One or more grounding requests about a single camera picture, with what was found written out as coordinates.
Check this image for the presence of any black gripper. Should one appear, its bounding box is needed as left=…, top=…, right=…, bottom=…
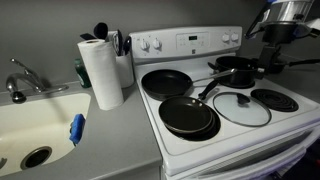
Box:
left=255, top=21, right=300, bottom=80

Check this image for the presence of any stove clock display panel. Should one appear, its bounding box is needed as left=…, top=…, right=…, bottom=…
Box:
left=175, top=32, right=210, bottom=51

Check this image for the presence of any white electric stove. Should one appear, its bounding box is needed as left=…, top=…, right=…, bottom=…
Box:
left=128, top=25, right=320, bottom=180

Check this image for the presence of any bare black coil burner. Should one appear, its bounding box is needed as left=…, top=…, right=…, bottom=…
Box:
left=250, top=88, right=300, bottom=113

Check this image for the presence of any glass lid with black knob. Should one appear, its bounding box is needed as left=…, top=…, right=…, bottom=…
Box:
left=212, top=91, right=273, bottom=128

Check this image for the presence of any small black frying pan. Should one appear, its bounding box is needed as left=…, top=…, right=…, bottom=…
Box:
left=158, top=79, right=220, bottom=135

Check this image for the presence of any large black frying pan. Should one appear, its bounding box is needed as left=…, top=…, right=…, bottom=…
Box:
left=140, top=67, right=238, bottom=102

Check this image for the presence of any black ladle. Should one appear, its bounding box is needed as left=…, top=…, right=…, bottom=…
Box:
left=122, top=35, right=133, bottom=56

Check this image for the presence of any white utensil holder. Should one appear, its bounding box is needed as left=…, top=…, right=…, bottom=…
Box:
left=114, top=51, right=135, bottom=89

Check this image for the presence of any black slotted utensil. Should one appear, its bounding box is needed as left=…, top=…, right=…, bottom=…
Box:
left=111, top=29, right=124, bottom=57

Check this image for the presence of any white paper towel roll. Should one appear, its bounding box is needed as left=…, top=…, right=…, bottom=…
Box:
left=77, top=38, right=125, bottom=111

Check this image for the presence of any black cooking spoon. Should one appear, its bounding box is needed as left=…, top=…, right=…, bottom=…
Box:
left=93, top=21, right=109, bottom=42

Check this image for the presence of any black spatula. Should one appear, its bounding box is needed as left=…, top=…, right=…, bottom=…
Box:
left=79, top=32, right=98, bottom=42

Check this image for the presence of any green dish soap bottle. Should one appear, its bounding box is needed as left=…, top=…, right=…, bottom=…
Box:
left=73, top=58, right=92, bottom=89

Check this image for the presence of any blue sponge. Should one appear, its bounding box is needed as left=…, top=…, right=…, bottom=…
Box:
left=68, top=113, right=87, bottom=147

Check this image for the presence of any chrome sink faucet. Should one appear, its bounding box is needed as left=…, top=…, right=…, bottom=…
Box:
left=5, top=57, right=70, bottom=104

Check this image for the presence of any cream sink basin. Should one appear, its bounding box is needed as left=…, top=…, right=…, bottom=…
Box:
left=0, top=92, right=92, bottom=178

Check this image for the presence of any metal sink drain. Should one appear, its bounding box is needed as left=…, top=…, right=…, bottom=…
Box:
left=19, top=145, right=53, bottom=170

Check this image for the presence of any black long-handled saucepan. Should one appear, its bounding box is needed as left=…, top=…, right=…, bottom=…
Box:
left=268, top=58, right=320, bottom=75

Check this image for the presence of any black two-handled pot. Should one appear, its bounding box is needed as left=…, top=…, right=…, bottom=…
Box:
left=207, top=55, right=260, bottom=88

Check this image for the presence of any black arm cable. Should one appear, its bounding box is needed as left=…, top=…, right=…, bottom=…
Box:
left=245, top=1, right=271, bottom=40

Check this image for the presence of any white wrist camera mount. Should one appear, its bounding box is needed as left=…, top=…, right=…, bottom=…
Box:
left=299, top=18, right=320, bottom=38

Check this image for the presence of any white oven door handle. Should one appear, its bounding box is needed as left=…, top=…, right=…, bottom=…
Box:
left=186, top=146, right=308, bottom=180

